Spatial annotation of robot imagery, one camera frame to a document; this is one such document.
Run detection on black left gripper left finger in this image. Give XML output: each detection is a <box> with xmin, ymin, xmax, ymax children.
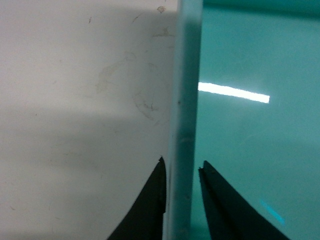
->
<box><xmin>108</xmin><ymin>157</ymin><xmax>167</xmax><ymax>240</ymax></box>

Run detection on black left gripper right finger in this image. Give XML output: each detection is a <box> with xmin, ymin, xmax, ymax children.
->
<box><xmin>198</xmin><ymin>160</ymin><xmax>288</xmax><ymax>240</ymax></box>

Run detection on light teal plastic bin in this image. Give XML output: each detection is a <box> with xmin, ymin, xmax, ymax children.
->
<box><xmin>163</xmin><ymin>0</ymin><xmax>320</xmax><ymax>240</ymax></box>

